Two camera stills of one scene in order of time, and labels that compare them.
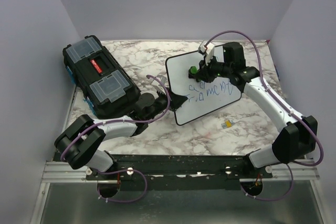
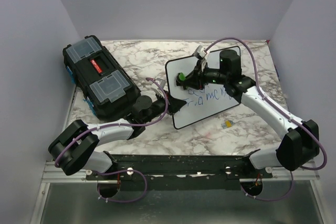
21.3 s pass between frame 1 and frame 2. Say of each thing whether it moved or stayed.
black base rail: stayed
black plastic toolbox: stayed
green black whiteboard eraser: moved
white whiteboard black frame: stayed
